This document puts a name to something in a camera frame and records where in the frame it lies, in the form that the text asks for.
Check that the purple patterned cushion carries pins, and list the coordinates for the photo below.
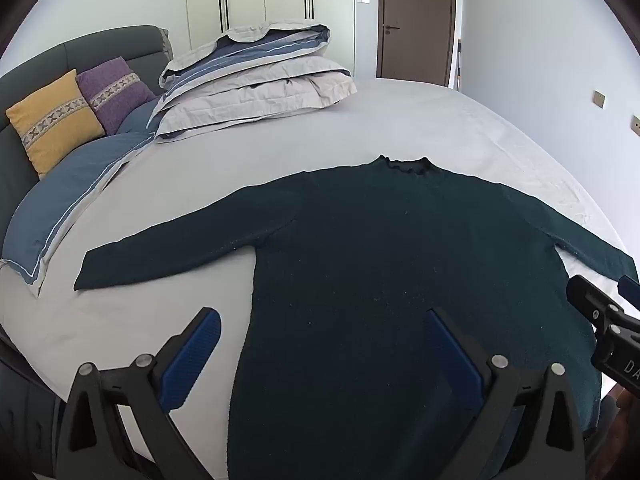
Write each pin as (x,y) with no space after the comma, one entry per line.
(115,90)

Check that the grey upholstered headboard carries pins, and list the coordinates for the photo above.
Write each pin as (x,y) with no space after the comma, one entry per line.
(30,65)

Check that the thin pole beside door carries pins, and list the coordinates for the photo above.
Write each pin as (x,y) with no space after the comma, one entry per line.
(459,65)

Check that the folded grey and blue duvet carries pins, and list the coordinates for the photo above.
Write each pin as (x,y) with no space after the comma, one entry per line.
(250,85)

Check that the blue pillow with white trim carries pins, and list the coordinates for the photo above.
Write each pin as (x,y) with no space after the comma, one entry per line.
(65,190)

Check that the beige wall socket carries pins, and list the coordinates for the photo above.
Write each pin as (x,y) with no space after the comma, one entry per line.
(635,126)
(599,99)

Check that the yellow patterned cushion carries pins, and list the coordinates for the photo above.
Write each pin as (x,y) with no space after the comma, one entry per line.
(55,120)

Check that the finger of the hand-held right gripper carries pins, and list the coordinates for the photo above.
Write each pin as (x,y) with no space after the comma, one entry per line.
(590,300)
(631,290)

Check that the brown door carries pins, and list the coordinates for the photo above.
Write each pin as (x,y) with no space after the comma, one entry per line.
(417,20)

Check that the bed with white sheet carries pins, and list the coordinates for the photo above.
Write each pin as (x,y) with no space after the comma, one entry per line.
(210,170)

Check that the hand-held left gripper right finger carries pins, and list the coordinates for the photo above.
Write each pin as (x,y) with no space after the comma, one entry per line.
(455,355)

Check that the dark green sweater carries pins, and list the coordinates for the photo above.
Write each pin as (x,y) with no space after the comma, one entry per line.
(380,270)

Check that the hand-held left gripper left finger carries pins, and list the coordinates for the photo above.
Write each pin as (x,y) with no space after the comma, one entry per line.
(192,360)

